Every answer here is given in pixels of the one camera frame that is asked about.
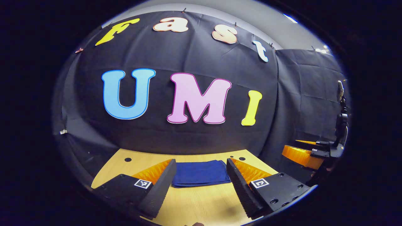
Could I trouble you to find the black backdrop cloth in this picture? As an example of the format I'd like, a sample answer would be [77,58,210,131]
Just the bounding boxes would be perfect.
[52,11,350,186]

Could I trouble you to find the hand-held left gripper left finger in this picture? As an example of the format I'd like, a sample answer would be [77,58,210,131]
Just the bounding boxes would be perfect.
[91,159,177,220]

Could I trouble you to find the blue jeans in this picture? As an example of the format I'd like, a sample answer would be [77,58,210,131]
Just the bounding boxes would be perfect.
[171,159,232,188]

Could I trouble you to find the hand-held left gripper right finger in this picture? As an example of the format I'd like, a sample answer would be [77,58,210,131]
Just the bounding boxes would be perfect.
[226,158,316,220]

